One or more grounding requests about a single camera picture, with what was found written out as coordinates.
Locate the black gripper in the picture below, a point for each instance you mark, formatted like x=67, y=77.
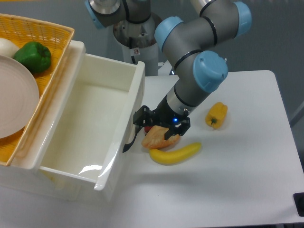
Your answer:
x=172, y=115

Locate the white drawer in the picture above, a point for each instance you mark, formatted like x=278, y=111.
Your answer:
x=95, y=122

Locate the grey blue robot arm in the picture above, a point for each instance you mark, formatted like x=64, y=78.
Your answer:
x=185, y=45

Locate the white drawer cabinet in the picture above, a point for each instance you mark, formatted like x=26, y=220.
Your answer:
x=24, y=172

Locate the red bell pepper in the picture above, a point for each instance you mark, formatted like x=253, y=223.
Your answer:
x=147, y=129

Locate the yellow banana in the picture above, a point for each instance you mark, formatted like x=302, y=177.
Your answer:
x=176, y=156

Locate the yellow bell pepper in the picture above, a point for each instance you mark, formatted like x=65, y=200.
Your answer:
x=216, y=115

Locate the green bell pepper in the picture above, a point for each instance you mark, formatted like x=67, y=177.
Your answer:
x=34, y=56

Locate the pink plate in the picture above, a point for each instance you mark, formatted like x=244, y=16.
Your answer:
x=19, y=96

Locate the black corner object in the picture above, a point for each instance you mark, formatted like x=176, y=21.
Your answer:
x=299, y=203

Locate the yellow woven basket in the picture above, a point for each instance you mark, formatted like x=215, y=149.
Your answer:
x=48, y=42

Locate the white onion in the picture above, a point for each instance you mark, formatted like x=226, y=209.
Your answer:
x=7, y=48

